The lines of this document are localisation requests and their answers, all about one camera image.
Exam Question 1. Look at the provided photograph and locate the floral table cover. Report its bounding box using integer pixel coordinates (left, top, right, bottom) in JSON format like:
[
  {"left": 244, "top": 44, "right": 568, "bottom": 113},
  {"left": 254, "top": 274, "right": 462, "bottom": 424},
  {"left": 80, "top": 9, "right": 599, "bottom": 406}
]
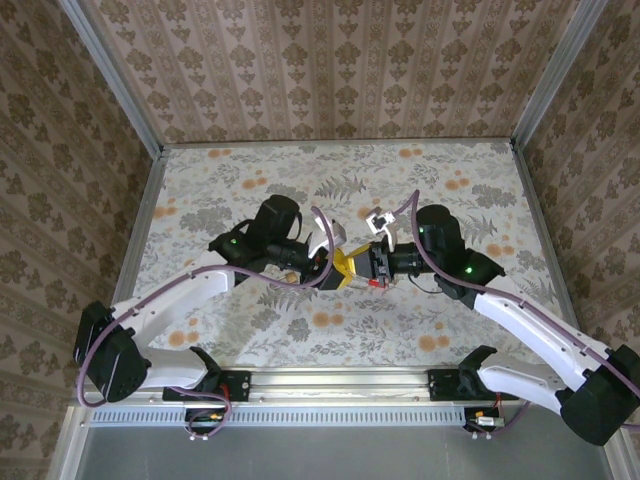
[{"left": 113, "top": 141, "right": 584, "bottom": 369}]

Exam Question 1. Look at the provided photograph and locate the wide aluminium extrusion beam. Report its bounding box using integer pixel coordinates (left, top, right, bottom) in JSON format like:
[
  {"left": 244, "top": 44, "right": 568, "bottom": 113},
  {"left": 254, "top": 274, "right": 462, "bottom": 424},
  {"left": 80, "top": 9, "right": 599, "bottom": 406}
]
[{"left": 74, "top": 366, "right": 616, "bottom": 402}]

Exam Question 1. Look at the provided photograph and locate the grey metal sheet panel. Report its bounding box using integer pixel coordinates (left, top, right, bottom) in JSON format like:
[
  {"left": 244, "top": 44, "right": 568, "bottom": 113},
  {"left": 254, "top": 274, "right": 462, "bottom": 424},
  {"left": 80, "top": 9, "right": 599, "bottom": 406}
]
[{"left": 47, "top": 404, "right": 631, "bottom": 480}]

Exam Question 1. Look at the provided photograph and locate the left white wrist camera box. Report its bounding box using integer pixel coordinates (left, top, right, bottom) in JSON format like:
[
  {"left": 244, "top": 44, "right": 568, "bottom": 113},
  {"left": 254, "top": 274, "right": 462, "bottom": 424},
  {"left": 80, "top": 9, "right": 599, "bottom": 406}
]
[{"left": 307, "top": 215, "right": 347, "bottom": 261}]

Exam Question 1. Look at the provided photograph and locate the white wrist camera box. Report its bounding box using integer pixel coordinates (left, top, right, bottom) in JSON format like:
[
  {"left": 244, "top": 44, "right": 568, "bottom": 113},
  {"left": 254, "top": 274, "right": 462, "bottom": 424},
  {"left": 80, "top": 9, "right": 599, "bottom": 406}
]
[
  {"left": 365, "top": 206, "right": 397, "bottom": 247},
  {"left": 307, "top": 215, "right": 347, "bottom": 261}
]

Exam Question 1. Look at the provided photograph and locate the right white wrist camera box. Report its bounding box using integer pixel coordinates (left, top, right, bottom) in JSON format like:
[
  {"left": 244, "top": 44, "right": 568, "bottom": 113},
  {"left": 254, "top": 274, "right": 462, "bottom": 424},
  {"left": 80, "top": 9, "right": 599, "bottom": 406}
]
[{"left": 365, "top": 206, "right": 397, "bottom": 247}]

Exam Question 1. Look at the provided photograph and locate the thin black wire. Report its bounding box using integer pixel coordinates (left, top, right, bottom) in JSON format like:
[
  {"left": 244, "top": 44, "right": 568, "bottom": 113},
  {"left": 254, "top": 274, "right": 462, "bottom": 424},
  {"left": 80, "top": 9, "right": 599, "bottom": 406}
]
[{"left": 408, "top": 272, "right": 445, "bottom": 296}]

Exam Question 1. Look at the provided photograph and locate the aluminium table edge rail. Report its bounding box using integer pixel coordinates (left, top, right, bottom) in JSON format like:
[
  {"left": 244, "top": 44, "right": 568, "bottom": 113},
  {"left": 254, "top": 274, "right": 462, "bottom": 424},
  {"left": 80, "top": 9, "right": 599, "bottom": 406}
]
[
  {"left": 509, "top": 142, "right": 586, "bottom": 349},
  {"left": 113, "top": 149, "right": 169, "bottom": 309},
  {"left": 160, "top": 136, "right": 517, "bottom": 149}
]

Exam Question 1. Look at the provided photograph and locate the slotted grey cable duct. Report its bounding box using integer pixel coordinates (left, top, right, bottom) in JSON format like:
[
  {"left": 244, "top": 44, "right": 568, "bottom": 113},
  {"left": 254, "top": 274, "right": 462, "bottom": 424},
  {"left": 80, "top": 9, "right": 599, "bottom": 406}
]
[{"left": 88, "top": 404, "right": 506, "bottom": 427}]

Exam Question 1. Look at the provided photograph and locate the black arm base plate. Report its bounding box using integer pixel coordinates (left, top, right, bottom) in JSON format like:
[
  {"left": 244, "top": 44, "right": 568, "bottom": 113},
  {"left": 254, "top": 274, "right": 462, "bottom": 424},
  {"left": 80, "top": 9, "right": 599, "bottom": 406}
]
[
  {"left": 162, "top": 369, "right": 252, "bottom": 403},
  {"left": 428, "top": 368, "right": 520, "bottom": 402}
]

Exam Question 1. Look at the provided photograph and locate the black cable junction box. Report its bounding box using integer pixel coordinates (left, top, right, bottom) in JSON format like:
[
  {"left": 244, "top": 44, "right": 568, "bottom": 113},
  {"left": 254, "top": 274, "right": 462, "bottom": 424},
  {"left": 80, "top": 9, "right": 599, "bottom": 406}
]
[
  {"left": 463, "top": 407, "right": 506, "bottom": 434},
  {"left": 184, "top": 407, "right": 226, "bottom": 434}
]

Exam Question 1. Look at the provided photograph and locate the aluminium frame post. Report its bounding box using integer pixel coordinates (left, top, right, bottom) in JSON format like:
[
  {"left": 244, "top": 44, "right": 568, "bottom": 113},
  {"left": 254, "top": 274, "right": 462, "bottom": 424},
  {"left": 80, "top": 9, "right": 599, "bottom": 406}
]
[
  {"left": 57, "top": 0, "right": 166, "bottom": 159},
  {"left": 510, "top": 0, "right": 612, "bottom": 151}
]

